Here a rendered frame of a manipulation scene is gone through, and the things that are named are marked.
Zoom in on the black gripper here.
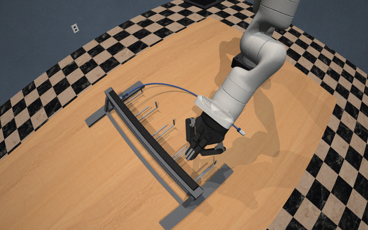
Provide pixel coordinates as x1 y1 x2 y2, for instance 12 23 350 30
185 111 229 161

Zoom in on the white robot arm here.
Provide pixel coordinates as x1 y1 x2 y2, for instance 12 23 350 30
194 0 300 129

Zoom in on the network cable plug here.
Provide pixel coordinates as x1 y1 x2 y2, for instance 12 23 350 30
237 128 245 135

